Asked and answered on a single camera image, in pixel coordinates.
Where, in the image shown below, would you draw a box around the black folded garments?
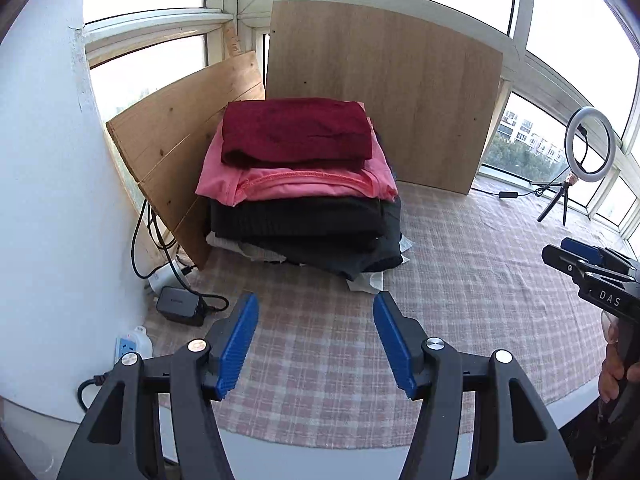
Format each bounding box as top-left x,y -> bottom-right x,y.
207,194 -> 402,269

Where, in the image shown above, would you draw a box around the black power adapter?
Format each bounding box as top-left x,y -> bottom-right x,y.
155,287 -> 206,327

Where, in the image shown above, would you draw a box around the ring light cable with remote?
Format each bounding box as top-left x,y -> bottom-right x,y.
470,179 -> 569,201

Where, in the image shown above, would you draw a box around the black mini tripod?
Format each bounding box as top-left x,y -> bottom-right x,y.
535,172 -> 577,224

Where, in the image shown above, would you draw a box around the white power strip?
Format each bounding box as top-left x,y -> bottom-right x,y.
113,261 -> 177,366

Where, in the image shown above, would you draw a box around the large wooden board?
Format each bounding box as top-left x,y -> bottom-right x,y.
266,1 -> 503,194

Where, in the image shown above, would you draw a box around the side wooden board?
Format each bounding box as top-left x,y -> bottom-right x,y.
106,51 -> 265,268

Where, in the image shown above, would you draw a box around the white ring light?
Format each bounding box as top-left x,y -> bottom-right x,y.
564,106 -> 617,182

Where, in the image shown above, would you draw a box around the pink folded garment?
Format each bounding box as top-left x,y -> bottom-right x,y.
195,122 -> 398,207

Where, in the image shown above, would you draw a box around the dark red shirt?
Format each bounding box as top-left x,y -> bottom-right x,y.
221,98 -> 373,168

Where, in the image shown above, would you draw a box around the person's right hand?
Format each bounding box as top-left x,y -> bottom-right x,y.
599,312 -> 625,403

